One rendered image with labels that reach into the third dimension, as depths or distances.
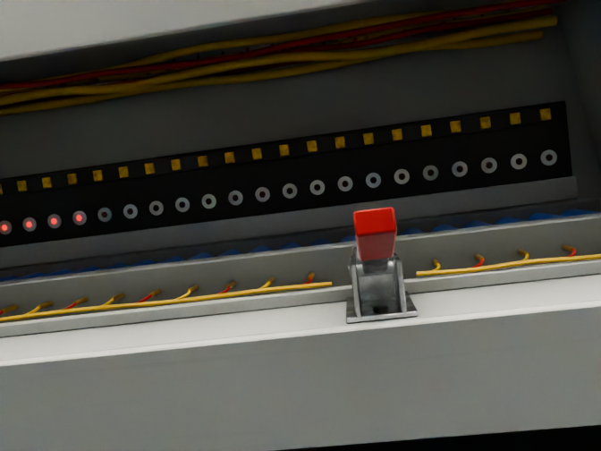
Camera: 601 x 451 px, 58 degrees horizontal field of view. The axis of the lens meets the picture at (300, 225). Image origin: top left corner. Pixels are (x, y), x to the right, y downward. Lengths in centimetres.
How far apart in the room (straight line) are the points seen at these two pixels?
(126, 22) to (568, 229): 24
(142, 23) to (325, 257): 15
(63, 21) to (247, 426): 22
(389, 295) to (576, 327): 7
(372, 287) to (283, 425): 7
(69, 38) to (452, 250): 22
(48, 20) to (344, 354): 22
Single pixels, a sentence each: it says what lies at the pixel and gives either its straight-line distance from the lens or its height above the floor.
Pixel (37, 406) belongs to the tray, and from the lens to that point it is 25.
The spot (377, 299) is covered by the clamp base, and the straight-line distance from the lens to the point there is 24.
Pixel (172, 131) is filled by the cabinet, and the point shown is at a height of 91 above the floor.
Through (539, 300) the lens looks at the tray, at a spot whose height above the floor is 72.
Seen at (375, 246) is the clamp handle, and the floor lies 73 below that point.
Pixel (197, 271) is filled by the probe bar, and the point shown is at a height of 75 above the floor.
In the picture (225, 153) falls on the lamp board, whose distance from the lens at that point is 41.
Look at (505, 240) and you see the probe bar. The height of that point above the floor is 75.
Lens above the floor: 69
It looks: 16 degrees up
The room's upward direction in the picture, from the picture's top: 5 degrees counter-clockwise
